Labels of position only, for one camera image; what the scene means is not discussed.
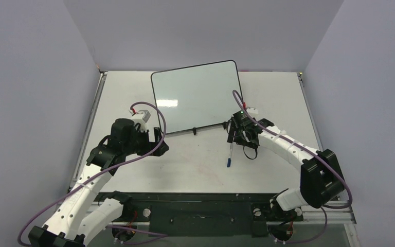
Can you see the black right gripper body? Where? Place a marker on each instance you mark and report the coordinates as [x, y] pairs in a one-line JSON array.
[[234, 128]]

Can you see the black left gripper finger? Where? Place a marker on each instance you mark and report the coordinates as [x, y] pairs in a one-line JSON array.
[[157, 134], [161, 149]]

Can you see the white whiteboard black frame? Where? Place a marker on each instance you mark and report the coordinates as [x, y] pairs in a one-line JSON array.
[[196, 96]]

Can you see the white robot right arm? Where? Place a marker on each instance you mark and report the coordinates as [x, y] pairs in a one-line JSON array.
[[320, 174]]

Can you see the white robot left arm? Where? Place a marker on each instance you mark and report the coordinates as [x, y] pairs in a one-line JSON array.
[[70, 225]]

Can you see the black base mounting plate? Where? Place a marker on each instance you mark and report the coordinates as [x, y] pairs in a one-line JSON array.
[[201, 214]]

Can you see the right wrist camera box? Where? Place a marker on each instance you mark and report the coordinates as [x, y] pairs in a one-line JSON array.
[[252, 111]]

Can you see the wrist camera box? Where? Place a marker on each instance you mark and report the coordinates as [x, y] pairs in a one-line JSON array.
[[252, 111], [140, 120]]

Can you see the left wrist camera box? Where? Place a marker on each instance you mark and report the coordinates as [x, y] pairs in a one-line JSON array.
[[140, 120]]

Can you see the aluminium table frame rail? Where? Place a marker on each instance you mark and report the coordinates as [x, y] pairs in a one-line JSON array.
[[88, 127]]

